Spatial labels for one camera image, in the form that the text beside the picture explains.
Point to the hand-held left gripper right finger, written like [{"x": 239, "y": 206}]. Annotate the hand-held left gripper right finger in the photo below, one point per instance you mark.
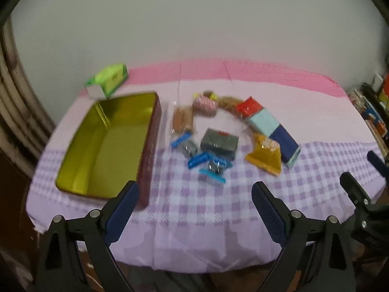
[{"x": 270, "y": 216}]

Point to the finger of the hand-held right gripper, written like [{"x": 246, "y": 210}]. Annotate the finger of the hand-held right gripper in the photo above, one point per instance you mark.
[
  {"x": 355, "y": 190},
  {"x": 378, "y": 162}
]

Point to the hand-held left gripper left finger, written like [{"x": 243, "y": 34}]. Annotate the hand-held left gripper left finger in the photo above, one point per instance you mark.
[{"x": 123, "y": 216}]

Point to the yellow orange snack packet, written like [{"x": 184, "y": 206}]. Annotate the yellow orange snack packet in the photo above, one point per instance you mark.
[{"x": 264, "y": 155}]

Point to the gold rectangular tin box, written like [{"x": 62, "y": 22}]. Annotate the gold rectangular tin box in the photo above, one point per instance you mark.
[{"x": 106, "y": 146}]

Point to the blue-ended round candy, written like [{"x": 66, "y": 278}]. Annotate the blue-ended round candy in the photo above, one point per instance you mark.
[
  {"x": 214, "y": 168},
  {"x": 190, "y": 149}
]

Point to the light blue navy packet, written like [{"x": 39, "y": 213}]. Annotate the light blue navy packet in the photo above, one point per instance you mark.
[{"x": 273, "y": 133}]

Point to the grey green snack box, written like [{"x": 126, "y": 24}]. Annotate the grey green snack box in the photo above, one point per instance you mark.
[{"x": 218, "y": 143}]

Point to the red snack packet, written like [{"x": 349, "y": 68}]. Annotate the red snack packet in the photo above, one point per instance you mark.
[{"x": 249, "y": 106}]

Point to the brown wafer packet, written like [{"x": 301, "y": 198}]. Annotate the brown wafer packet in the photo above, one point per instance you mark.
[{"x": 182, "y": 120}]

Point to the clear brown cookie packet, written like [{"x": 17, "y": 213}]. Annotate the clear brown cookie packet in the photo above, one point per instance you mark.
[{"x": 229, "y": 103}]

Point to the pink checked snack packet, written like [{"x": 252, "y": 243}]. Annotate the pink checked snack packet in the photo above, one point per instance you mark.
[{"x": 205, "y": 106}]

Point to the small yellow brown snack packet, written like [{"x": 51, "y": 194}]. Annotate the small yellow brown snack packet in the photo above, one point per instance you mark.
[{"x": 208, "y": 94}]

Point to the cluttered shelf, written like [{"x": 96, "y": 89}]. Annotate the cluttered shelf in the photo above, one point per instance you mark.
[{"x": 373, "y": 109}]

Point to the pink purple checked tablecloth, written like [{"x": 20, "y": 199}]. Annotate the pink purple checked tablecloth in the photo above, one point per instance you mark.
[{"x": 212, "y": 219}]

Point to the dark wooden cabinet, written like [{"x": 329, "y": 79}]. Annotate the dark wooden cabinet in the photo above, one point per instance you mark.
[{"x": 12, "y": 188}]

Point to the green tissue box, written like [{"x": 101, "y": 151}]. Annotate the green tissue box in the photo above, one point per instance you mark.
[{"x": 111, "y": 77}]

